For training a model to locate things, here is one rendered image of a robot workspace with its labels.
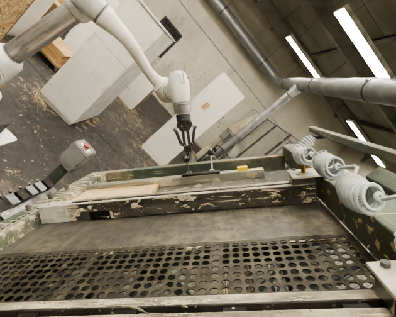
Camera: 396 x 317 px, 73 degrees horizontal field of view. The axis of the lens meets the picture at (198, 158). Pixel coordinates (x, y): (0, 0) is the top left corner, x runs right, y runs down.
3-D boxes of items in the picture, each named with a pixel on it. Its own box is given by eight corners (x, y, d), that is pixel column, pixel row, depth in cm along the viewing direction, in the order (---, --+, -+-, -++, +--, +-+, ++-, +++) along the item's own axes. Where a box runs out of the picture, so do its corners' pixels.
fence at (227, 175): (92, 190, 150) (90, 183, 149) (263, 174, 138) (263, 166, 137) (87, 193, 145) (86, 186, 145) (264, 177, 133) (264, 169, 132)
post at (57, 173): (-2, 226, 188) (66, 160, 172) (4, 232, 189) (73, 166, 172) (-10, 230, 182) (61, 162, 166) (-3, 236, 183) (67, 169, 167)
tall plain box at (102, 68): (69, 90, 422) (148, 7, 384) (97, 118, 434) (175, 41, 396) (34, 92, 336) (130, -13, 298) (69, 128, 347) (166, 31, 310)
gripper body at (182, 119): (192, 112, 141) (193, 129, 143) (176, 114, 142) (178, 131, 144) (190, 112, 134) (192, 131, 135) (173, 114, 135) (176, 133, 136)
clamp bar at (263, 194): (54, 215, 117) (41, 162, 112) (339, 192, 101) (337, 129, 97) (38, 226, 107) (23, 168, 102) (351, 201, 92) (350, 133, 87)
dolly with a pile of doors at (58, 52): (49, 50, 464) (61, 37, 457) (71, 73, 474) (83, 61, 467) (26, 46, 405) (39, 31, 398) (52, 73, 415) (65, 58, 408)
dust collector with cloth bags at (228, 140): (188, 153, 766) (249, 102, 719) (204, 171, 780) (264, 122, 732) (185, 169, 635) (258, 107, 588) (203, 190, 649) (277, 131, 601)
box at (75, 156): (66, 155, 175) (84, 138, 171) (78, 169, 176) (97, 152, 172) (55, 160, 163) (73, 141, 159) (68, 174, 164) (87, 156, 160)
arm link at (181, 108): (174, 103, 142) (176, 114, 143) (170, 104, 133) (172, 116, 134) (191, 101, 140) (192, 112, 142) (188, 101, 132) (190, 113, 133)
